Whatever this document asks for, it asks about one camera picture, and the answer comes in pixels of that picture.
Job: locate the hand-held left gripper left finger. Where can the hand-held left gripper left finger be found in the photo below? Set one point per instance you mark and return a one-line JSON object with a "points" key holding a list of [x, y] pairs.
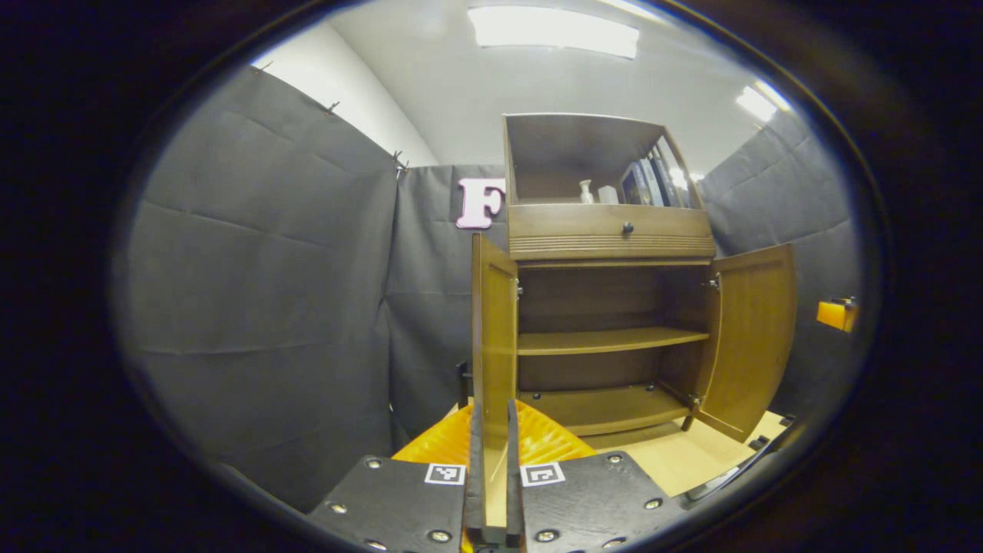
{"points": [[477, 476]]}

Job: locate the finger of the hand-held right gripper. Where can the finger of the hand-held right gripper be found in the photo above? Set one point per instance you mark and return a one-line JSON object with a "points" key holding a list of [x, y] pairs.
{"points": [[833, 315]]}

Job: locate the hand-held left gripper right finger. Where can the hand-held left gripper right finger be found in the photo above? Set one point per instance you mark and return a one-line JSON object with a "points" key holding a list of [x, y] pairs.
{"points": [[513, 476]]}

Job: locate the wooden shoe cabinet door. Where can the wooden shoe cabinet door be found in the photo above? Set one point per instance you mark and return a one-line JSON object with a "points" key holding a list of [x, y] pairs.
{"points": [[749, 338], [495, 330]]}

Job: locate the wooden double-door shoe cabinet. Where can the wooden double-door shoe cabinet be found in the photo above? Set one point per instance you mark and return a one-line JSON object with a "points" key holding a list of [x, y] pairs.
{"points": [[576, 146]]}

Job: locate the wooden cabinet drawer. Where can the wooden cabinet drawer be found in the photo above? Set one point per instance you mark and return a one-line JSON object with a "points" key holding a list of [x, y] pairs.
{"points": [[599, 230]]}

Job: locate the wooden inner shelf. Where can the wooden inner shelf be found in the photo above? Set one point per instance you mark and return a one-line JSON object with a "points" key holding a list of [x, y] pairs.
{"points": [[607, 340]]}

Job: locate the dark navy book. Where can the dark navy book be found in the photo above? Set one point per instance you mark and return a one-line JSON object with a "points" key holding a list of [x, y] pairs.
{"points": [[666, 182]]}

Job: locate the grey spine book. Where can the grey spine book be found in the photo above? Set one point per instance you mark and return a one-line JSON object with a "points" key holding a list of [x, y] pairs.
{"points": [[651, 182]]}

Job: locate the small ceiling light panel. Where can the small ceiling light panel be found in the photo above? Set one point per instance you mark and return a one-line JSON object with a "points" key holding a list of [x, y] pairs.
{"points": [[760, 101]]}

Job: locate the dark blue book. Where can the dark blue book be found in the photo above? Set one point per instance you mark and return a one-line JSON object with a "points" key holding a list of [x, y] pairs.
{"points": [[633, 187]]}

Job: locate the small white box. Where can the small white box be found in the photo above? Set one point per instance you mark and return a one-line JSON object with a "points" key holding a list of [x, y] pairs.
{"points": [[607, 195]]}

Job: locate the small white bottle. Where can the small white bottle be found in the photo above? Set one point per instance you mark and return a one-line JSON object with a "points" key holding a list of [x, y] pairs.
{"points": [[586, 192]]}

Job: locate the black backdrop cloth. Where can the black backdrop cloth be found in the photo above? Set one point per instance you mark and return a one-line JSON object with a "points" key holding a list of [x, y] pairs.
{"points": [[253, 307]]}

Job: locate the large ceiling light panel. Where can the large ceiling light panel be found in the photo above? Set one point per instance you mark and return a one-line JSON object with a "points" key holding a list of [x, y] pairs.
{"points": [[553, 31]]}

